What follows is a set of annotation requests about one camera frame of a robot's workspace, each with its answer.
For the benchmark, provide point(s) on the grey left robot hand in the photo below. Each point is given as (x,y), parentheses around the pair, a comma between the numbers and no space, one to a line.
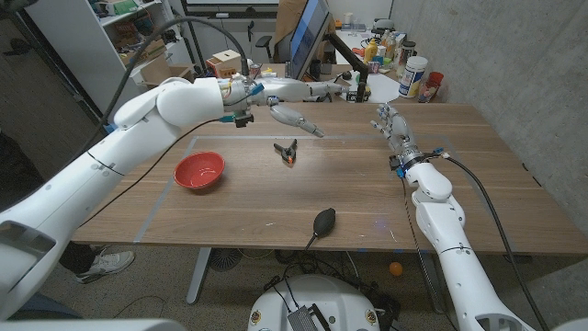
(294,89)

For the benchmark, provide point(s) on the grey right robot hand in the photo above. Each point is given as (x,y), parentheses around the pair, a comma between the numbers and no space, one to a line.
(399,133)

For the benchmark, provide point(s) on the black rubber air blower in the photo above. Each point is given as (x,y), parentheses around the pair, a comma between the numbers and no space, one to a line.
(324,223)

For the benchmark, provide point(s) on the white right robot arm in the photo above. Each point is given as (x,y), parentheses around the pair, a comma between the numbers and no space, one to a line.
(441,216)

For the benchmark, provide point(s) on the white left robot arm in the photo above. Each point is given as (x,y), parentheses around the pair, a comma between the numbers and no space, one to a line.
(174,106)

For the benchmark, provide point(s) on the red bowl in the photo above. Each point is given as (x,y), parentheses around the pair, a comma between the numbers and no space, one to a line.
(200,170)

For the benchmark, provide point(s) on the white paper sheet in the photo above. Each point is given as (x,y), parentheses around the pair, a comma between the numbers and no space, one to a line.
(383,87)

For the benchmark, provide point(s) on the black computer monitor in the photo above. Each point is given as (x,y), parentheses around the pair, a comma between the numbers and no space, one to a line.
(308,37)

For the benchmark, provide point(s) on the black office chair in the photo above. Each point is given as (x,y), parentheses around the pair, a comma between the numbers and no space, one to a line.
(264,42)

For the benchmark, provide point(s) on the white wipes canister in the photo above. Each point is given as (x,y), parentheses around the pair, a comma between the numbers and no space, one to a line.
(412,78)

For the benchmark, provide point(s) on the black orange-tipped spring clamp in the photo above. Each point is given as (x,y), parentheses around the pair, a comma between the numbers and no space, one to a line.
(288,151)

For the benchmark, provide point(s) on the tan jacket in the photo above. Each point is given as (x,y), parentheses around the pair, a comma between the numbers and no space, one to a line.
(287,23)

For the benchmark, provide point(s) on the small lidded cardboard box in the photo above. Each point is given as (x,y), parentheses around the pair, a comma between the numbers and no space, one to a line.
(225,62)

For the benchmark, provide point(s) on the clear jar black lid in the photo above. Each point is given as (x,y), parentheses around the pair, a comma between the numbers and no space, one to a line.
(406,53)

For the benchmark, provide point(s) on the yellow bottle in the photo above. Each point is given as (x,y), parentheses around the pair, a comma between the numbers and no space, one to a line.
(370,53)

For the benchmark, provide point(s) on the black-framed whiteboard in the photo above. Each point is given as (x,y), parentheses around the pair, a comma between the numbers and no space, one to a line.
(229,14)

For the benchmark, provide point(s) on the small orange ball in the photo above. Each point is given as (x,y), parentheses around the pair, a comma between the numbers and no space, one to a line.
(396,269)

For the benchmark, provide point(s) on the open cardboard box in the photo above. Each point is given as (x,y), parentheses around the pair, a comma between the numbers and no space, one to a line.
(158,71)

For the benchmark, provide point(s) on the labelled cardboard box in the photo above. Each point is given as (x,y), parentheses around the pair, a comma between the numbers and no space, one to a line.
(149,50)

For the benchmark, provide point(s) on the grey table leg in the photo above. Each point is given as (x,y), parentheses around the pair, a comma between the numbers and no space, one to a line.
(429,280)
(198,276)

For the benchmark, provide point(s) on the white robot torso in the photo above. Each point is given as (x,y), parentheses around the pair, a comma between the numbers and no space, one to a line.
(331,299)

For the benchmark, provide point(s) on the green box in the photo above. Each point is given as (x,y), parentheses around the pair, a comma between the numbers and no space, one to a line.
(121,7)

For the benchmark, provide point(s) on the grey ribbed heat sink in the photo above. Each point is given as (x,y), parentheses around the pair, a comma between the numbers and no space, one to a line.
(301,319)

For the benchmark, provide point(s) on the white shelf unit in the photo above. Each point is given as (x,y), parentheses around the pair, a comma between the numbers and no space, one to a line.
(78,50)

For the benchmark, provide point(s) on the white sneaker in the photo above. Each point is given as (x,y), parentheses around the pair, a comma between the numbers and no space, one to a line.
(108,264)

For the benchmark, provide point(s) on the person in dark trousers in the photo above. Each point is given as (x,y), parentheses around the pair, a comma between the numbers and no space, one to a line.
(18,174)

